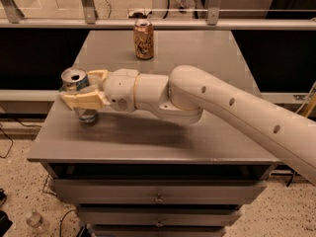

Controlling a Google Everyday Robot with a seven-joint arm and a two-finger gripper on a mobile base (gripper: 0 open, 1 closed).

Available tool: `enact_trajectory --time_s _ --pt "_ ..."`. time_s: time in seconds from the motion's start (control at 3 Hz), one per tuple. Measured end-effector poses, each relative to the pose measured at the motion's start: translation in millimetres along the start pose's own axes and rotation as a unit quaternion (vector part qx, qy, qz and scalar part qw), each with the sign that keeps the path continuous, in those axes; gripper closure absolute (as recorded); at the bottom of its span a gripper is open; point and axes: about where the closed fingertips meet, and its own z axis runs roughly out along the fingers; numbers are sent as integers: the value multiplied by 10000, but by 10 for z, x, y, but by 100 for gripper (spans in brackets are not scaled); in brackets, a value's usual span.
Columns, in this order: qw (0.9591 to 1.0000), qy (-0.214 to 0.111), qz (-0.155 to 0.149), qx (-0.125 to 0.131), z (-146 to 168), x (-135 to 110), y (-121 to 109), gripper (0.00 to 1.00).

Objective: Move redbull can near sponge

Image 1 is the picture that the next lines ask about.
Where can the silver blue redbull can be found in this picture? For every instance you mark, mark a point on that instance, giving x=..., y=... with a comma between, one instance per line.
x=75, y=81

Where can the orange soda can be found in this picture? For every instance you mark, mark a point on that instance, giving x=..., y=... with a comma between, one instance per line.
x=143, y=37

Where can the clear plastic water bottle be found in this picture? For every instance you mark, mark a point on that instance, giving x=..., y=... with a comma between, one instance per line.
x=36, y=221

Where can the metal railing frame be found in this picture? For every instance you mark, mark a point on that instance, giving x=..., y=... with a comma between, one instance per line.
x=284, y=15

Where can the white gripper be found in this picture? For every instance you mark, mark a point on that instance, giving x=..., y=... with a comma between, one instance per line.
x=120, y=89

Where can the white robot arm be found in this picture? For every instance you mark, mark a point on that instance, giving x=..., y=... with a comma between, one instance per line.
x=182, y=97

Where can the grey drawer cabinet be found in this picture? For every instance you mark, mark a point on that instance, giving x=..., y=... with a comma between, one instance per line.
x=134, y=175

